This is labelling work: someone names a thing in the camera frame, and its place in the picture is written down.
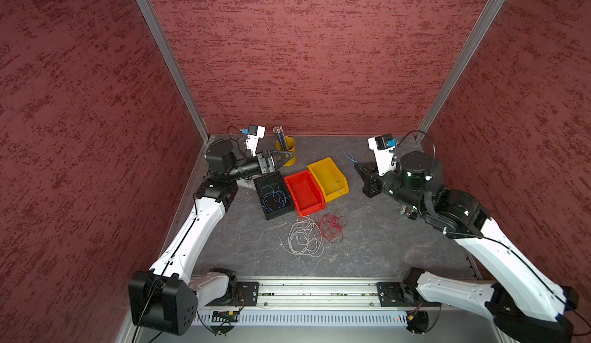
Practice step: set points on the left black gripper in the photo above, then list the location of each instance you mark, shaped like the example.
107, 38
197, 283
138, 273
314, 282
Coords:
266, 165

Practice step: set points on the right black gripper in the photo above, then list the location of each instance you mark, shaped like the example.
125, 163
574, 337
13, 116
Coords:
370, 176

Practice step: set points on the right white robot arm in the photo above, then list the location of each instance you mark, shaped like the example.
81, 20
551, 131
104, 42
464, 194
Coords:
521, 301

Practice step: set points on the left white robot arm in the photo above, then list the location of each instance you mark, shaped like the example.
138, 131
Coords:
166, 298

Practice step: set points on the bundle of metal rods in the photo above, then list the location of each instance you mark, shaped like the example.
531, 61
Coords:
281, 137

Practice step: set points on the yellow plastic bin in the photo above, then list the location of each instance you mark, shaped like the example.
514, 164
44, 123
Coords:
329, 177

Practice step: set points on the black plastic bin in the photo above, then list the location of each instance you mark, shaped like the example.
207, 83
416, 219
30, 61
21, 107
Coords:
274, 195

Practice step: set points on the red plastic bin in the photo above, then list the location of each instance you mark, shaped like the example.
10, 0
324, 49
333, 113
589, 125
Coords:
307, 196

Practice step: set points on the clear plastic bag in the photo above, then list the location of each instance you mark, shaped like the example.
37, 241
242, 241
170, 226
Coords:
246, 183

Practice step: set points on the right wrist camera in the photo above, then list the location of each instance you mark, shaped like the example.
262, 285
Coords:
383, 147

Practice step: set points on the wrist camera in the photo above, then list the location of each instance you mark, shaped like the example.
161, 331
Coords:
252, 135
383, 147

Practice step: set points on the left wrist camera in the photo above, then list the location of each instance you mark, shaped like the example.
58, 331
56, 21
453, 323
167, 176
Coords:
252, 135

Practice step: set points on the left corner aluminium post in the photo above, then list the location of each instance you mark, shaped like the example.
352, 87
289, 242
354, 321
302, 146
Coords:
162, 42

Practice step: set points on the corner aluminium post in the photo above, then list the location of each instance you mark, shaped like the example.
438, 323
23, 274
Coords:
477, 34
162, 42

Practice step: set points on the right corner aluminium post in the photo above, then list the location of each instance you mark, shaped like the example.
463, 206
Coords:
477, 34

